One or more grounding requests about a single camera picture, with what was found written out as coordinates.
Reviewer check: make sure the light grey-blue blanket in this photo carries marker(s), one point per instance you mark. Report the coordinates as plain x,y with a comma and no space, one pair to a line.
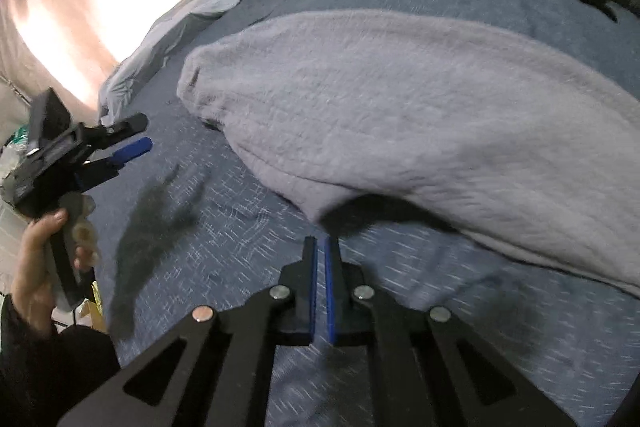
165,42

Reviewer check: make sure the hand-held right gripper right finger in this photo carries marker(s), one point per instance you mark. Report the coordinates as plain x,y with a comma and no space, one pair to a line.
330,302

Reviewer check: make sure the person's left forearm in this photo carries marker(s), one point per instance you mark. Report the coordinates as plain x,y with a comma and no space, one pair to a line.
55,372

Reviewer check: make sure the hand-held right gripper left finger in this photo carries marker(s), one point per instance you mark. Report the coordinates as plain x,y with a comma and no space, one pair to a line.
302,307

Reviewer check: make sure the person's left hand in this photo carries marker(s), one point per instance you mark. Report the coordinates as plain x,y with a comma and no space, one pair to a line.
32,277

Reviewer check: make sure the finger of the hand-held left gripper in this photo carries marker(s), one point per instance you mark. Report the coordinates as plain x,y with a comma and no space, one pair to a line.
127,126
132,148

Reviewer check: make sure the bed with blue sheet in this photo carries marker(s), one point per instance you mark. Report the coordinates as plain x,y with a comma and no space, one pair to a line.
225,207

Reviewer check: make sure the grey fleece pants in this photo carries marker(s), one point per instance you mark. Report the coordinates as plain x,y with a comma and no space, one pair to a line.
400,107

